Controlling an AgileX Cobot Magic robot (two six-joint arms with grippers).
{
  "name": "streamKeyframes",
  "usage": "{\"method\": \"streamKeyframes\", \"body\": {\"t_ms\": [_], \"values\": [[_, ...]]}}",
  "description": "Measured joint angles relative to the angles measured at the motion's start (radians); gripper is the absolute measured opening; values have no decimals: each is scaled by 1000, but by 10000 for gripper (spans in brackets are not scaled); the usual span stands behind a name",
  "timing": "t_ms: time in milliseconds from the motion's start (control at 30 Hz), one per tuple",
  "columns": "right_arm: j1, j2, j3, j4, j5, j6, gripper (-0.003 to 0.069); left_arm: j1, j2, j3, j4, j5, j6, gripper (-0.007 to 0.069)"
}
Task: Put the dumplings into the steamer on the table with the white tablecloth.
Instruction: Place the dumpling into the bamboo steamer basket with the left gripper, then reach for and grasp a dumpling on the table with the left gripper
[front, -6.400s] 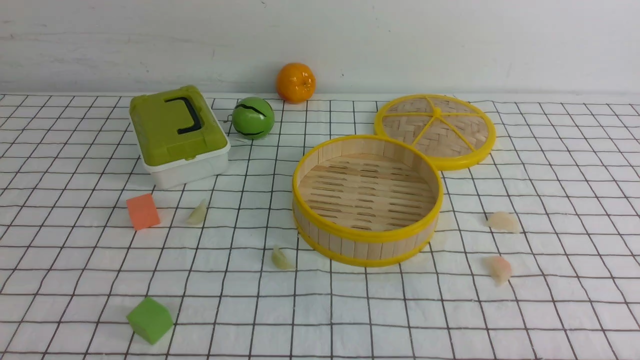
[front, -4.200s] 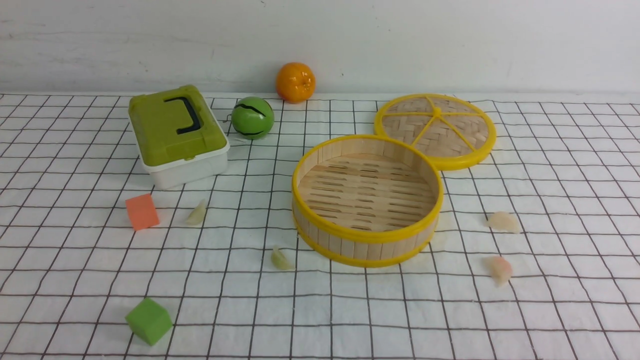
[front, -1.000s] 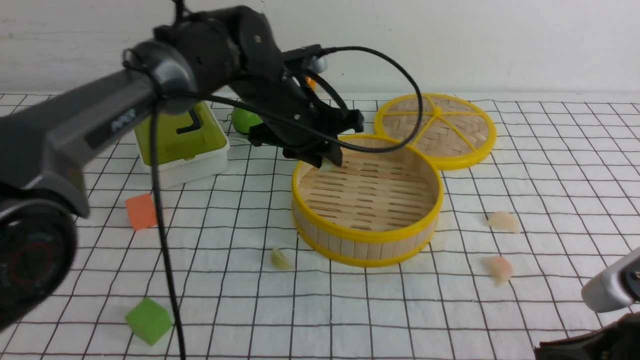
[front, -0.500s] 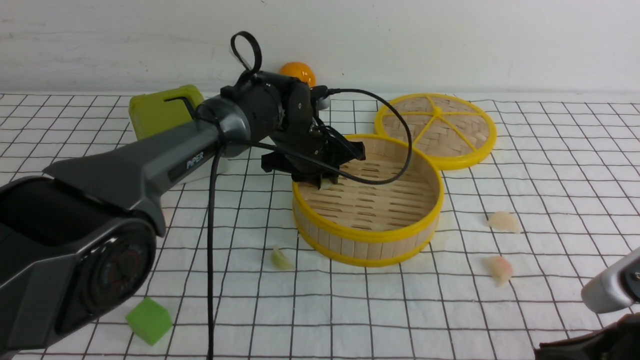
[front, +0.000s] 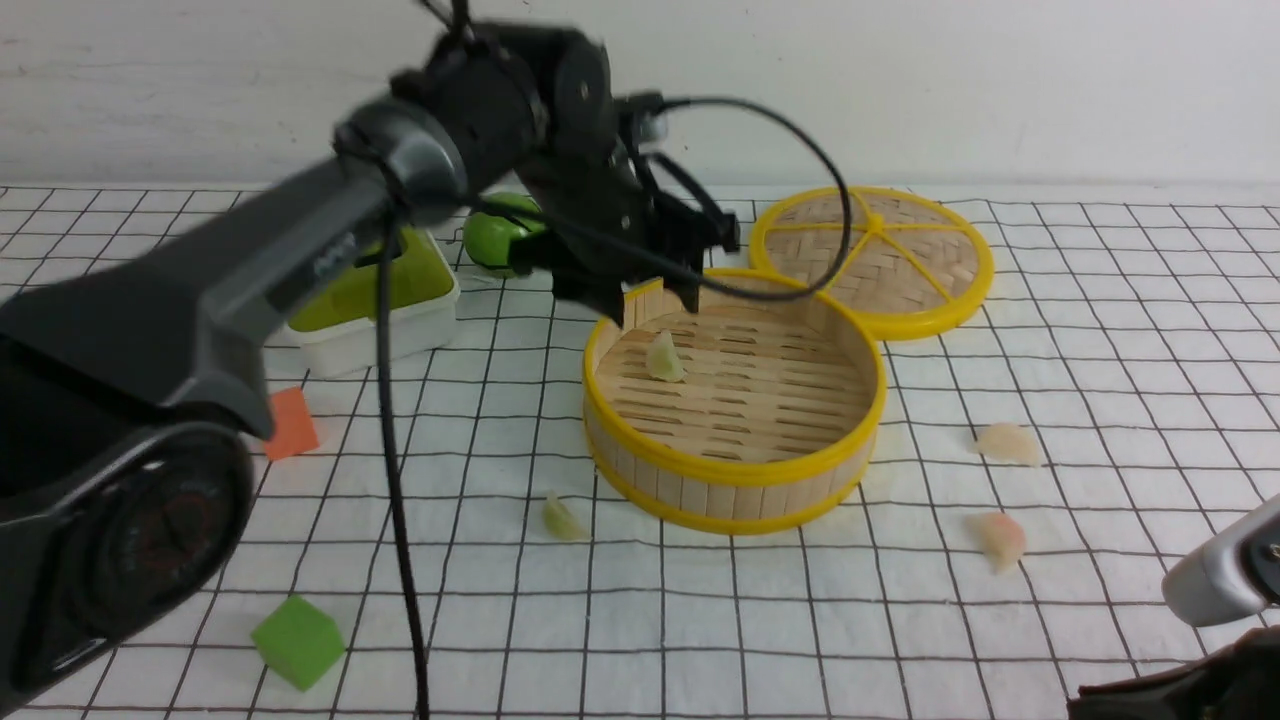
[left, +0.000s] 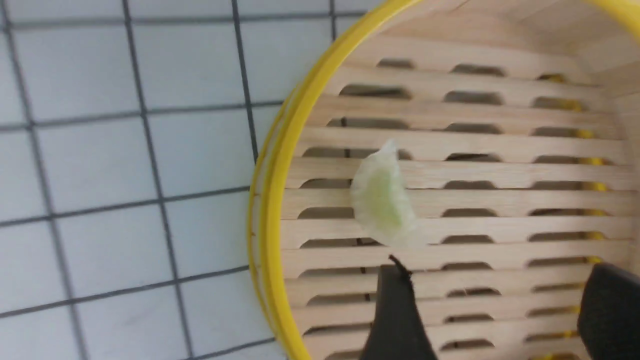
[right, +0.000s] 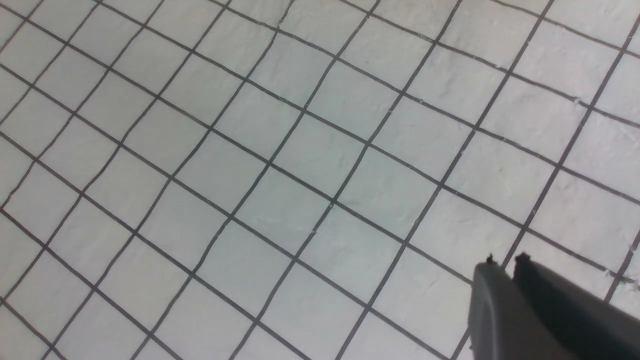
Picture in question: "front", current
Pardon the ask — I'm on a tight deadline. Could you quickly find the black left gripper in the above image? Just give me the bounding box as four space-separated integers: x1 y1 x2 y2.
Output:
512 150 740 328

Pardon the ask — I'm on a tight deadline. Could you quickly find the pale green dumpling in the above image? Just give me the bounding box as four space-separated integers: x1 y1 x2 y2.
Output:
645 329 687 383

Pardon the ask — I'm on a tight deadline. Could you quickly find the light green dumpling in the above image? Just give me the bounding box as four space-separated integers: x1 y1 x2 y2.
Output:
541 492 591 543

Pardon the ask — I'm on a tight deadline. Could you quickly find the pink white dumpling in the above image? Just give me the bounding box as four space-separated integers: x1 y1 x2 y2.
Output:
965 512 1027 575

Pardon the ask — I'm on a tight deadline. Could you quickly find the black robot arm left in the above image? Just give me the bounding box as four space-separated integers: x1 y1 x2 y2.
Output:
1 23 739 715

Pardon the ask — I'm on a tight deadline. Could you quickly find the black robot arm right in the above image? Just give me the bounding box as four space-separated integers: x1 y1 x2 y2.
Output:
664 269 1277 719

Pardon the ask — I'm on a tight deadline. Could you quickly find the bamboo steamer tray yellow rim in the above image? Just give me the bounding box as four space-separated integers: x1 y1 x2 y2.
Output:
582 281 887 536

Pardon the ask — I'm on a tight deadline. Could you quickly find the bamboo steamer lid yellow rim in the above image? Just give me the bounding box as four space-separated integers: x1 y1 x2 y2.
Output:
748 187 995 341

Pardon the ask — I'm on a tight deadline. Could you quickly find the green toy watermelon ball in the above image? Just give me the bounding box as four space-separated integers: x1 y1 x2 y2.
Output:
462 208 547 278

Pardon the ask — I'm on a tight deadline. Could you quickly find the green white lunch box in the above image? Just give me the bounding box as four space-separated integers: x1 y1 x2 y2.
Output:
282 225 460 378

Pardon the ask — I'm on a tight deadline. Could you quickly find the orange foam cube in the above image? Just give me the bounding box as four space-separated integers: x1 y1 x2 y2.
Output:
262 386 320 462

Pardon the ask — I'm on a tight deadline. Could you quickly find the white black grid tablecloth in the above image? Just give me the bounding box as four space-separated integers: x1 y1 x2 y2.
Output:
0 186 1280 720

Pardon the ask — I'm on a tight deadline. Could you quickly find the green foam cube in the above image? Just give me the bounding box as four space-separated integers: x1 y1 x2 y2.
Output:
250 594 346 692

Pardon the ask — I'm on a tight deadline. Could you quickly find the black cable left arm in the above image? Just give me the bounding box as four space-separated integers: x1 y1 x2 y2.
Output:
374 95 854 720

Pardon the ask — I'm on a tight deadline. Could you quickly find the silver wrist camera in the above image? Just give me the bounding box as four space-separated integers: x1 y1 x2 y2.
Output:
1162 496 1279 628

